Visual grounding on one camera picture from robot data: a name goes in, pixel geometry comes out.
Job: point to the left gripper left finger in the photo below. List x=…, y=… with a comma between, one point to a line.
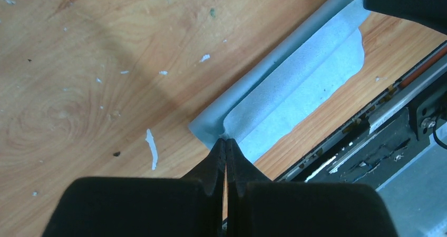
x=133, y=206

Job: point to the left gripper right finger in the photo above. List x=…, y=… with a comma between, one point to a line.
x=258, y=206

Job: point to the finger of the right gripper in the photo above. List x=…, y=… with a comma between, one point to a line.
x=430, y=13

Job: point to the light blue cleaning cloth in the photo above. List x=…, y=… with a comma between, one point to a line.
x=290, y=83

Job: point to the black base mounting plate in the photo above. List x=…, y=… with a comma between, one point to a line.
x=403, y=126

